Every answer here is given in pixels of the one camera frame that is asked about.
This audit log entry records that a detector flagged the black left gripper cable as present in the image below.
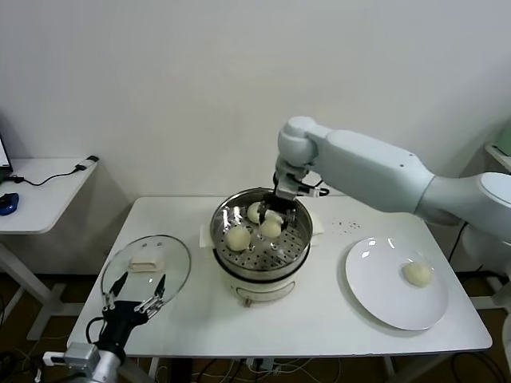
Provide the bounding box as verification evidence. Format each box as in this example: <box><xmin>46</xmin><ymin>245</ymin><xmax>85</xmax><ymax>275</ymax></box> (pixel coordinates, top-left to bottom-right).
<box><xmin>86</xmin><ymin>317</ymin><xmax>107</xmax><ymax>348</ymax></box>

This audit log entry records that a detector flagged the black cable with adapter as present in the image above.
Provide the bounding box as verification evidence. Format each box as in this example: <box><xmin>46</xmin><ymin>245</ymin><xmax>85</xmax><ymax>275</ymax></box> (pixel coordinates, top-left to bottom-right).
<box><xmin>11</xmin><ymin>156</ymin><xmax>100</xmax><ymax>187</ymax></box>

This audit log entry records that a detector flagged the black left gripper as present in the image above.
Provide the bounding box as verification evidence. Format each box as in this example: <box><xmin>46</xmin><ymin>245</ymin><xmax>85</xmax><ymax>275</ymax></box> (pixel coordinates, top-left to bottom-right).
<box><xmin>97</xmin><ymin>273</ymin><xmax>167</xmax><ymax>353</ymax></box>

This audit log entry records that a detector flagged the white side desk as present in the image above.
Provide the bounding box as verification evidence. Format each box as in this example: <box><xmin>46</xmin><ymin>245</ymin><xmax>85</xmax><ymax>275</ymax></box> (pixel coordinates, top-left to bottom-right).
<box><xmin>0</xmin><ymin>158</ymin><xmax>100</xmax><ymax>342</ymax></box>

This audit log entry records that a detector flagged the blue computer mouse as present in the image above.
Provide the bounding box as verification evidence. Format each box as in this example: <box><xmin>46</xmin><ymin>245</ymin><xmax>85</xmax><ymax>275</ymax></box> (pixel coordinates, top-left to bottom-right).
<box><xmin>0</xmin><ymin>192</ymin><xmax>20</xmax><ymax>217</ymax></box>

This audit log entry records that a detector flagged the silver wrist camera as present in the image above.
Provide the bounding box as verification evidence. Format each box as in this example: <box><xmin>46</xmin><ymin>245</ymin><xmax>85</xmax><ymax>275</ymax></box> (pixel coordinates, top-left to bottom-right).
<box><xmin>274</xmin><ymin>165</ymin><xmax>308</xmax><ymax>200</ymax></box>
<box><xmin>42</xmin><ymin>342</ymin><xmax>101</xmax><ymax>374</ymax></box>

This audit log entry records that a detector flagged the white round plate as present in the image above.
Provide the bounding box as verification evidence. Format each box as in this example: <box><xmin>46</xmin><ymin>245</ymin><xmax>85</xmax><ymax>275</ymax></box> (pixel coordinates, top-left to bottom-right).
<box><xmin>344</xmin><ymin>237</ymin><xmax>450</xmax><ymax>331</ymax></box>

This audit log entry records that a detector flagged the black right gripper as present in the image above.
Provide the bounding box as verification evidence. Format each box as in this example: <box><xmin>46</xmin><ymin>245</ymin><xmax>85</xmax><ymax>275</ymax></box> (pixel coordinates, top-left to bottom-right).
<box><xmin>256</xmin><ymin>191</ymin><xmax>299</xmax><ymax>231</ymax></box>

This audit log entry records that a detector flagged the black laptop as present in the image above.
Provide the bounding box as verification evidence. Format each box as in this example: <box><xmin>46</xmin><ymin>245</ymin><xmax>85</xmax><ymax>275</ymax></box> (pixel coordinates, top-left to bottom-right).
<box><xmin>0</xmin><ymin>131</ymin><xmax>14</xmax><ymax>184</ymax></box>

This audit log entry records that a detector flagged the white power strip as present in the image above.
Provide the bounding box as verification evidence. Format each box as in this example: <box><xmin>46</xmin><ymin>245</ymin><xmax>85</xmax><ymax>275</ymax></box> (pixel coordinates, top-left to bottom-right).
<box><xmin>245</xmin><ymin>357</ymin><xmax>280</xmax><ymax>372</ymax></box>

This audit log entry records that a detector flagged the glass lid with cream handle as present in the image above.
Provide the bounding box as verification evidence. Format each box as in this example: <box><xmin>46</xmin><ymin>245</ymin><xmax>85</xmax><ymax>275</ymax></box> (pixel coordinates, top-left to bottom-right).
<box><xmin>101</xmin><ymin>234</ymin><xmax>192</xmax><ymax>308</ymax></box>

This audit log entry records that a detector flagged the white side shelf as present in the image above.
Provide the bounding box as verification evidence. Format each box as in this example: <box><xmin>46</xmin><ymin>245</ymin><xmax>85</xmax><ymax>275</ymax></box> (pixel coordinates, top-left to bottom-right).
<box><xmin>484</xmin><ymin>143</ymin><xmax>511</xmax><ymax>176</ymax></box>

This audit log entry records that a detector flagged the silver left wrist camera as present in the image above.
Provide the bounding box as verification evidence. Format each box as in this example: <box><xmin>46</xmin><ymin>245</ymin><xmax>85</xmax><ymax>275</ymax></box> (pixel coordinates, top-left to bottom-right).
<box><xmin>42</xmin><ymin>342</ymin><xmax>101</xmax><ymax>374</ymax></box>

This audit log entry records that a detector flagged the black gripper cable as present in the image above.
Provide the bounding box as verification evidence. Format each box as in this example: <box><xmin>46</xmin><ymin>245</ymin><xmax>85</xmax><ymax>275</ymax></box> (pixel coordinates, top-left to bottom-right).
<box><xmin>86</xmin><ymin>317</ymin><xmax>107</xmax><ymax>348</ymax></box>
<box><xmin>297</xmin><ymin>179</ymin><xmax>331</xmax><ymax>199</ymax></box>

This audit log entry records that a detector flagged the cream electric cooking pot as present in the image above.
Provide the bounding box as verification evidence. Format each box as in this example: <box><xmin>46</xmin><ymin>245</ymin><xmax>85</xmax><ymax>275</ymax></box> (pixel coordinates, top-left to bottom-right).
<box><xmin>198</xmin><ymin>213</ymin><xmax>327</xmax><ymax>309</ymax></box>

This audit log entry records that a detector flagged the stainless steel steamer basket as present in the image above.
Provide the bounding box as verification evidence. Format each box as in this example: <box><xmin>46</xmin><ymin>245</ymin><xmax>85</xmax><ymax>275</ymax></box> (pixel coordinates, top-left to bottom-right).
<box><xmin>210</xmin><ymin>189</ymin><xmax>313</xmax><ymax>280</ymax></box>

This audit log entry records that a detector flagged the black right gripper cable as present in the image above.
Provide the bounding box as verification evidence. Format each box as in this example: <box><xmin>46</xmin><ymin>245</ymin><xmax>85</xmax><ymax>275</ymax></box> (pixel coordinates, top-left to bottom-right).
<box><xmin>297</xmin><ymin>179</ymin><xmax>331</xmax><ymax>199</ymax></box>

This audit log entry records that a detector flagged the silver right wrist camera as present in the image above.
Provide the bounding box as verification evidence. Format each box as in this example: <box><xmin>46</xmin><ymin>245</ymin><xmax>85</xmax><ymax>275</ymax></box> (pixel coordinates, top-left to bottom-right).
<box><xmin>274</xmin><ymin>165</ymin><xmax>308</xmax><ymax>200</ymax></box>

